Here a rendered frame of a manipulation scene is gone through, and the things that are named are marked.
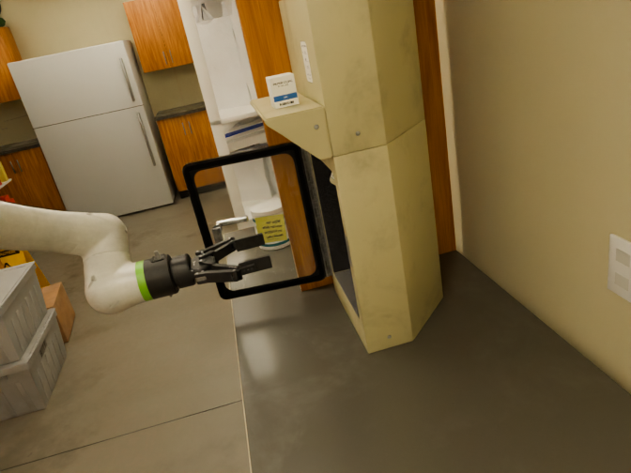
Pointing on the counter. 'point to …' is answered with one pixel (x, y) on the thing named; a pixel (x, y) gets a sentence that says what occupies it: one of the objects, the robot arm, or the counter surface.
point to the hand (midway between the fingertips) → (262, 250)
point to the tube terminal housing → (374, 156)
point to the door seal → (305, 205)
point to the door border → (301, 199)
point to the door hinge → (317, 212)
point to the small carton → (282, 90)
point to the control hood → (299, 124)
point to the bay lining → (330, 207)
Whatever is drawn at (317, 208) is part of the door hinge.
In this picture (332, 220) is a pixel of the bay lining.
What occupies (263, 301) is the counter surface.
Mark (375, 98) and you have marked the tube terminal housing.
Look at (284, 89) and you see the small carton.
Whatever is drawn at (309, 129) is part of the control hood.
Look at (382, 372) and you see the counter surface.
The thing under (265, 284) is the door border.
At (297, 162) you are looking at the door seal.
